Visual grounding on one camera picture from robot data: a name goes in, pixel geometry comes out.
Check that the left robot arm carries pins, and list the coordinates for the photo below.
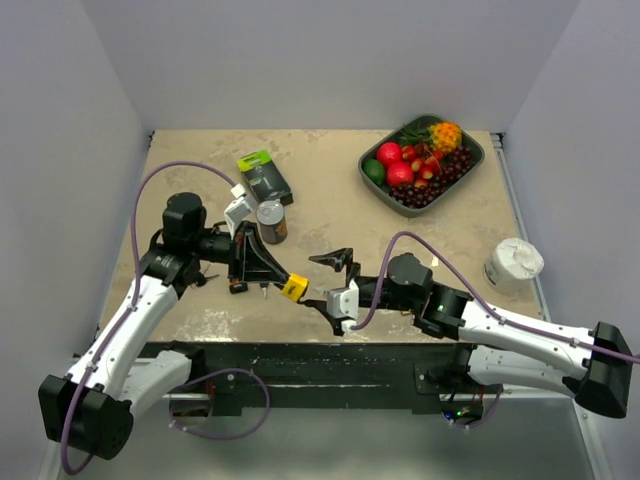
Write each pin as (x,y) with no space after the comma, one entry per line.
(92,407)

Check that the red apple lower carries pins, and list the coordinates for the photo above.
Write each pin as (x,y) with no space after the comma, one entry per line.
(399,174)

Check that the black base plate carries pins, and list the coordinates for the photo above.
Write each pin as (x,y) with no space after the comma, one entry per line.
(417,377)

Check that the red apple upper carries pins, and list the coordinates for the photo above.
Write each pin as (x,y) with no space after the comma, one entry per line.
(389,153)

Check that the grey fruit tray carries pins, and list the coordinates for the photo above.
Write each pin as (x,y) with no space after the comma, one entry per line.
(382,191)

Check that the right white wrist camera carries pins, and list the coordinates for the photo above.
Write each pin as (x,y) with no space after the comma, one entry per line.
(332,297)

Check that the green lime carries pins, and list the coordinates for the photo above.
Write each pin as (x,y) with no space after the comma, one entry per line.
(375,171)

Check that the red apple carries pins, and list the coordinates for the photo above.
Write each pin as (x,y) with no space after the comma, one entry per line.
(389,153)
(399,174)

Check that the green leafy sprig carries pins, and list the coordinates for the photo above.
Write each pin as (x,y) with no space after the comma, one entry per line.
(415,134)

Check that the yellow black padlock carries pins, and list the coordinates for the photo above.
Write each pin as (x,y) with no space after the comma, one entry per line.
(295,287)

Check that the silver pull-tab tin can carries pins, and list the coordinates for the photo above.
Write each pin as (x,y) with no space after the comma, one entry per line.
(271,220)

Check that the orange black padlock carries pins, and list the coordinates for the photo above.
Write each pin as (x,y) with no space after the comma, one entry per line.
(237,287)

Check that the black-headed key bunch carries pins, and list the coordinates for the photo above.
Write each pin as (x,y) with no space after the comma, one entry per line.
(207,277)

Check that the orange yellow pineapple toy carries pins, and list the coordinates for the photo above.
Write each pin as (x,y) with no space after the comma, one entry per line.
(445,137)

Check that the white paper roll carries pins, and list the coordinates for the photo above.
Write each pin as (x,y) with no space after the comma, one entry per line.
(512,265)

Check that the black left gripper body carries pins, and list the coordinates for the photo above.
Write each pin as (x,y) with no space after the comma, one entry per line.
(237,262)

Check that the red yellow cherries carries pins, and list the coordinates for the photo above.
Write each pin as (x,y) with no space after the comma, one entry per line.
(424,163)

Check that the dark red grape bunch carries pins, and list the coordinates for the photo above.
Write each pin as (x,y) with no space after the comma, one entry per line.
(455,166)

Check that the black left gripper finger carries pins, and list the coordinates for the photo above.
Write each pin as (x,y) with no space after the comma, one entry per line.
(260,258)
(262,276)

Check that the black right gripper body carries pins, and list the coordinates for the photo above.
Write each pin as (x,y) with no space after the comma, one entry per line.
(353,270)

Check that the Gillette razor box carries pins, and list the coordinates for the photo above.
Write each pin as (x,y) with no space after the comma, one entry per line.
(263,178)

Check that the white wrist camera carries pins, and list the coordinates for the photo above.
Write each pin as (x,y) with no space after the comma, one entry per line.
(239,208)
(332,297)

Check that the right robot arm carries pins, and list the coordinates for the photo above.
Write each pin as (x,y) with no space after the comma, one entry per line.
(592,366)

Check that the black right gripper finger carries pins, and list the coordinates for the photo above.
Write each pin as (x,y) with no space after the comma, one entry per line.
(321,307)
(337,259)

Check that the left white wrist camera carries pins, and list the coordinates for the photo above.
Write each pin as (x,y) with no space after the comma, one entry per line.
(239,208)

